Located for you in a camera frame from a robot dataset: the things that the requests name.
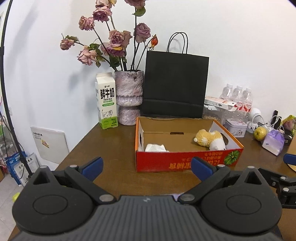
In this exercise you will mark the black paper bag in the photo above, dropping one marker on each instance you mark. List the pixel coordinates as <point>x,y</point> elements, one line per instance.
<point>175,81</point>

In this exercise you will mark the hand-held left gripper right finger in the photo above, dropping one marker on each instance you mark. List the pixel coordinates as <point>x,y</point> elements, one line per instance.
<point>201,168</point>

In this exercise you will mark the white printed bag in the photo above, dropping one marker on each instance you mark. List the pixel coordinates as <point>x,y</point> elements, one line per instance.
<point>32,162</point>

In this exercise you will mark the white wall panel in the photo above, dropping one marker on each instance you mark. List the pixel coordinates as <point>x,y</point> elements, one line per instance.
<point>49,144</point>

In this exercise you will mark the yellow white plush toy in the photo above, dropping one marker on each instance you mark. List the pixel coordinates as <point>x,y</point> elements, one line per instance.
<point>205,138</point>

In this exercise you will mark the white round device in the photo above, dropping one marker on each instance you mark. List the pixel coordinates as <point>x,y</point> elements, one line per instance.
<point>254,113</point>

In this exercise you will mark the silver tin box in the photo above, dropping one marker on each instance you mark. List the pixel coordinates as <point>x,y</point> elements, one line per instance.
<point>235,128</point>

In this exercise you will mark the yellow green ball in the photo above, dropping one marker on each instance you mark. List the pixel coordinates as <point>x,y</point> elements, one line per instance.
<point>15,197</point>

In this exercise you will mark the purple wrapped pack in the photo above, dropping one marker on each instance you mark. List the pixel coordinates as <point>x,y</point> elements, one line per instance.
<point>274,141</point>

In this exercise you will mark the long white red carton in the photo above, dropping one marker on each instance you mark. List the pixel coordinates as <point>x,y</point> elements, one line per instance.
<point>217,101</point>

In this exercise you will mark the dried pink rose bouquet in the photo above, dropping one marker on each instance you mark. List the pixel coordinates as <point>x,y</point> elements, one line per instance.
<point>116,38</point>

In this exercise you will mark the white crumpled tissue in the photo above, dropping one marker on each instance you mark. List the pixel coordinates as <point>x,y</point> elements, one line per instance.
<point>155,147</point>

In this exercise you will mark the cluttered shelf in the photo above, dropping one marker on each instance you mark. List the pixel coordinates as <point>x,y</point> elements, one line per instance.
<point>5,139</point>

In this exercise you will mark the green purple snack packet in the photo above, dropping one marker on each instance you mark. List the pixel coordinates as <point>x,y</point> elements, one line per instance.
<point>290,121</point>

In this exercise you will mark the black charger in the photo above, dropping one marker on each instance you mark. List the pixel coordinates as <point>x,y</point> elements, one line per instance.
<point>275,115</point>

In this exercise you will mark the clear water bottle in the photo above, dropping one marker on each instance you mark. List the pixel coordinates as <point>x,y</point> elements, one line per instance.
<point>226,92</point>
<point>247,97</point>
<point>237,95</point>

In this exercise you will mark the green apple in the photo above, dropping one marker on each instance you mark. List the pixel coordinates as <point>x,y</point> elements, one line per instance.
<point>260,134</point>

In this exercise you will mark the blue white bag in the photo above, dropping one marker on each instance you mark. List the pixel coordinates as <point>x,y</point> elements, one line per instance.
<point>15,166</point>

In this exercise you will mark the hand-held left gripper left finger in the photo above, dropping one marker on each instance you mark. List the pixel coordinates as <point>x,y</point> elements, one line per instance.
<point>93,166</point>

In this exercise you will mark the red cardboard box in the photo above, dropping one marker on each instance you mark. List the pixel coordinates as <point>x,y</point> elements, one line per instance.
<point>161,162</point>

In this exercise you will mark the mottled purple ceramic vase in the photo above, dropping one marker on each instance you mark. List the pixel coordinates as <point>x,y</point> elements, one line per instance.
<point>128,92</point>

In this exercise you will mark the black light stand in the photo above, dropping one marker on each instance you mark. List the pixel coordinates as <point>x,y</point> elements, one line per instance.
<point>3,69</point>

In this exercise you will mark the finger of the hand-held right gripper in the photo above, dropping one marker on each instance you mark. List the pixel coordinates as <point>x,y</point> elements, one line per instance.
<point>284,179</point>
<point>290,159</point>

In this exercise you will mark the white green milk carton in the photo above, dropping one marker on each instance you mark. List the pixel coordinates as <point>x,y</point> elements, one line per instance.
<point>107,104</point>

